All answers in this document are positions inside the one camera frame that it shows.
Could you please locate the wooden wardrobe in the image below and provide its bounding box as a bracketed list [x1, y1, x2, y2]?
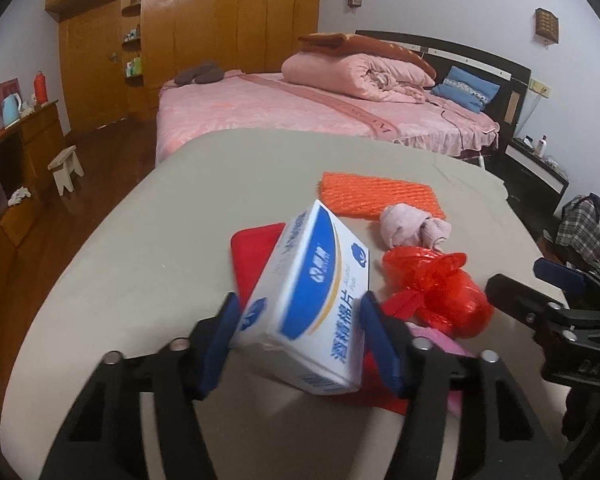
[46, 0, 325, 134]

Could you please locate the pink cloth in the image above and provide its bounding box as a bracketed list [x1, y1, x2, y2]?
[378, 202, 452, 251]

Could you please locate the dark nightstand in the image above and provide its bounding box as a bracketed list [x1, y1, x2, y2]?
[500, 136, 571, 216]

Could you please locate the red thermos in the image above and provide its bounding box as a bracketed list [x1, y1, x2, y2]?
[33, 70, 50, 105]

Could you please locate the beige tablecloth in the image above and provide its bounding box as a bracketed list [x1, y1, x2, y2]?
[40, 127, 566, 480]

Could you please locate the blue pillow with patterned band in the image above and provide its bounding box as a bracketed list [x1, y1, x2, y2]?
[442, 65, 500, 104]

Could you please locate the folded pink quilt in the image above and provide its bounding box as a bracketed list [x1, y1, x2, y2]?
[281, 52, 436, 102]

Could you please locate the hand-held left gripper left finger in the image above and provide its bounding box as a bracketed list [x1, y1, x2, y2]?
[40, 291, 241, 480]

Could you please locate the orange foam net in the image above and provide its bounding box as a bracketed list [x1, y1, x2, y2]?
[319, 171, 447, 221]

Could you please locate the plain blue pillow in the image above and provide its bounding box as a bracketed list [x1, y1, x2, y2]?
[431, 85, 484, 114]

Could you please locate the folded brown blanket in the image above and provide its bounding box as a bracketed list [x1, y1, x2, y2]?
[298, 32, 437, 79]

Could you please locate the small wooden stool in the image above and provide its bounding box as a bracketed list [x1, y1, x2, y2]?
[47, 144, 85, 196]

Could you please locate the plaid cloth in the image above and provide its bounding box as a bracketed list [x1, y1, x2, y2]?
[555, 195, 600, 267]

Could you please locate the red plastic bag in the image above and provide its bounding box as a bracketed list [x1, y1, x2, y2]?
[380, 246, 495, 339]

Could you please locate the dark wooden bed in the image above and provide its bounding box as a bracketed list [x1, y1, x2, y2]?
[155, 30, 533, 171]

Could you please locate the grey-brown soft bundle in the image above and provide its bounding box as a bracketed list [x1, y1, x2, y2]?
[173, 61, 226, 86]

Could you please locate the white and blue box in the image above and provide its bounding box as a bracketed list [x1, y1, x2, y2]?
[228, 199, 372, 396]

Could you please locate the pink bedspread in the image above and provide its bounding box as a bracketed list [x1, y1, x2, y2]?
[156, 71, 501, 166]

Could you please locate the wooden sideboard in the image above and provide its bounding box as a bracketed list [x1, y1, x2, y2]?
[0, 100, 69, 381]

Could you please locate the large wooden wall lamp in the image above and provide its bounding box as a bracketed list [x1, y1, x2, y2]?
[534, 7, 560, 46]

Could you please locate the light blue kettle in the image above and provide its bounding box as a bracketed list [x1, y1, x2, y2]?
[0, 92, 22, 129]

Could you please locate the pink face mask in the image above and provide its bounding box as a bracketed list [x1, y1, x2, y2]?
[405, 322, 476, 416]

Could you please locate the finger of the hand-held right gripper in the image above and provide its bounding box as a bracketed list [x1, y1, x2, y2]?
[532, 257, 600, 307]
[485, 273, 571, 334]

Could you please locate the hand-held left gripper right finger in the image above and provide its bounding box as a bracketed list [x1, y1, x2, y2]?
[358, 291, 551, 480]

